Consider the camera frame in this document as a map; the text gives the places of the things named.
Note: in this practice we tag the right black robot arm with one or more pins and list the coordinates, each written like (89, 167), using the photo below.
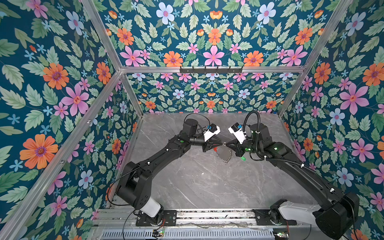
(334, 213)

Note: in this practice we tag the black hook rail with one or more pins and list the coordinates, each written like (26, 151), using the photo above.
(210, 70)

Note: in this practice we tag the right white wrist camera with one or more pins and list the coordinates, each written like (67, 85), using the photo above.
(238, 131)

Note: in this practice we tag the white slotted cable duct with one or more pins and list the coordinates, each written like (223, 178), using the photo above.
(188, 234)

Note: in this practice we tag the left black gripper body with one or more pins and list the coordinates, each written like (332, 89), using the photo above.
(206, 144)

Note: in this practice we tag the aluminium front rail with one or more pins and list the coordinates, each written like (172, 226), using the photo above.
(243, 218)

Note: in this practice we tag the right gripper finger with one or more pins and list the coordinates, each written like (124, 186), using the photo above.
(232, 146)
(232, 142)

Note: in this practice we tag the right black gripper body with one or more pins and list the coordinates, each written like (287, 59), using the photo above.
(246, 147)

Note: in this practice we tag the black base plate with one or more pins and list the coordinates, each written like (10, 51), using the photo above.
(168, 218)
(266, 217)

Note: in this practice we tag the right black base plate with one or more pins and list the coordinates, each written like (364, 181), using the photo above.
(266, 217)

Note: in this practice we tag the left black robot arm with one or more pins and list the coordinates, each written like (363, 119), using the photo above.
(135, 184)

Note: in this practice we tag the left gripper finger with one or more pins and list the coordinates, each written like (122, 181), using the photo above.
(216, 145)
(215, 140)

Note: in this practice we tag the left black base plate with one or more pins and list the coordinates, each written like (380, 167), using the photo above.
(168, 218)

